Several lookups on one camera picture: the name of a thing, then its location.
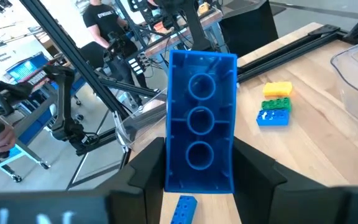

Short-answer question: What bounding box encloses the blue frame cart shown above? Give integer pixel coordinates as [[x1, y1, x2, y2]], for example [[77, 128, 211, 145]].
[[0, 51, 85, 184]]

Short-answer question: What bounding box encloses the green toy building block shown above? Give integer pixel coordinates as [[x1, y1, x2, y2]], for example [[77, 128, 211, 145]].
[[260, 97, 292, 112]]

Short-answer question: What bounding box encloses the black box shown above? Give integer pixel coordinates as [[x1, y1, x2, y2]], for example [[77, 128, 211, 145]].
[[219, 0, 279, 57]]

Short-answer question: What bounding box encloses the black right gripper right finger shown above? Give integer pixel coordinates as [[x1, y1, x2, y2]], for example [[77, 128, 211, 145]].
[[233, 136, 338, 224]]

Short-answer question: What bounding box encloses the blue toy building block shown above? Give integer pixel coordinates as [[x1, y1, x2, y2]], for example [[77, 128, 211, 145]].
[[170, 195, 198, 224], [165, 49, 238, 194], [255, 108, 291, 127]]

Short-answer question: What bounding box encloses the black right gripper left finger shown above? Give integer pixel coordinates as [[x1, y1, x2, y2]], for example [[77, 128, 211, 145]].
[[108, 136, 167, 224]]

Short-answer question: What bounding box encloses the black power strip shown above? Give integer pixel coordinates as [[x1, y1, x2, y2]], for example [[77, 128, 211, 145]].
[[127, 55, 146, 76]]

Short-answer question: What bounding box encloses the person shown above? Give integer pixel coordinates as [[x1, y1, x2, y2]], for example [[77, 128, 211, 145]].
[[82, 0, 150, 90]]

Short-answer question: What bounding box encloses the yellow toy building block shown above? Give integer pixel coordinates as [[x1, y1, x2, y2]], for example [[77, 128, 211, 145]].
[[262, 81, 293, 97]]

